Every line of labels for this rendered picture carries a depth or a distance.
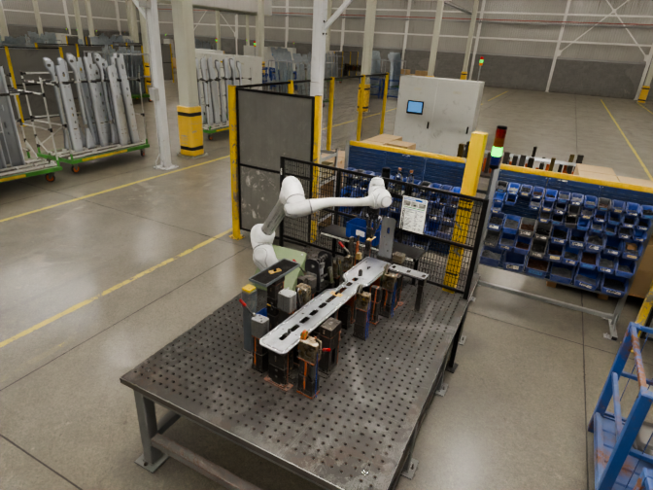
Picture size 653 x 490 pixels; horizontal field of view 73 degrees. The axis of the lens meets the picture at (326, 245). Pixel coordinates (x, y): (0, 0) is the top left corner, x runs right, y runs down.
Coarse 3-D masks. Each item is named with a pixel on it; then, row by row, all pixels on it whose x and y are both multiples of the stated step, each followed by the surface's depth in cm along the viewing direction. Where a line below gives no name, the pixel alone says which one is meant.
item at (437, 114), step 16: (480, 64) 853; (400, 80) 909; (416, 80) 895; (432, 80) 882; (448, 80) 869; (464, 80) 891; (400, 96) 921; (416, 96) 907; (432, 96) 892; (448, 96) 878; (464, 96) 864; (480, 96) 880; (400, 112) 932; (416, 112) 915; (432, 112) 902; (448, 112) 888; (464, 112) 874; (400, 128) 944; (416, 128) 929; (432, 128) 914; (448, 128) 900; (464, 128) 885; (416, 144) 940; (432, 144) 925; (448, 144) 910
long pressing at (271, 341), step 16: (352, 272) 327; (368, 272) 328; (336, 288) 304; (352, 288) 306; (320, 304) 285; (336, 304) 286; (288, 320) 267; (320, 320) 269; (272, 336) 251; (288, 336) 252
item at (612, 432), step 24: (624, 336) 300; (624, 360) 302; (648, 384) 302; (600, 408) 321; (648, 408) 233; (600, 432) 306; (624, 432) 244; (648, 432) 268; (600, 456) 287; (624, 456) 248; (648, 456) 243; (600, 480) 265; (624, 480) 275
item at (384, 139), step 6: (372, 138) 778; (378, 138) 781; (384, 138) 784; (390, 138) 787; (396, 138) 791; (378, 144) 735; (384, 144) 745; (390, 144) 745; (396, 144) 744; (402, 144) 746; (408, 144) 749; (414, 144) 754
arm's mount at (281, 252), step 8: (280, 248) 365; (288, 248) 364; (280, 256) 362; (288, 256) 360; (296, 256) 358; (304, 256) 356; (304, 264) 360; (256, 272) 361; (296, 272) 352; (288, 280) 350; (296, 280) 352; (264, 288) 355; (288, 288) 347
